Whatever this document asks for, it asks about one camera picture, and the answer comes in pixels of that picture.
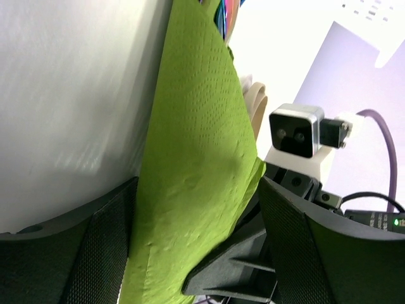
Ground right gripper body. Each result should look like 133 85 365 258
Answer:
265 163 344 215

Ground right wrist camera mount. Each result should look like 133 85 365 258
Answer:
265 103 364 184

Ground green paper napkin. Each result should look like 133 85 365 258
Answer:
120 1 265 303

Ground white plastic basket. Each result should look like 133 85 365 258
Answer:
339 0 404 26

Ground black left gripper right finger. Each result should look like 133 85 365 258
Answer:
258 177 404 303

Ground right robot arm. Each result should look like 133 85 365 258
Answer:
182 164 404 304

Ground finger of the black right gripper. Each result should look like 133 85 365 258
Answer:
182 227 277 303

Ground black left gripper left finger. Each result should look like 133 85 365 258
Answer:
1 178 138 304

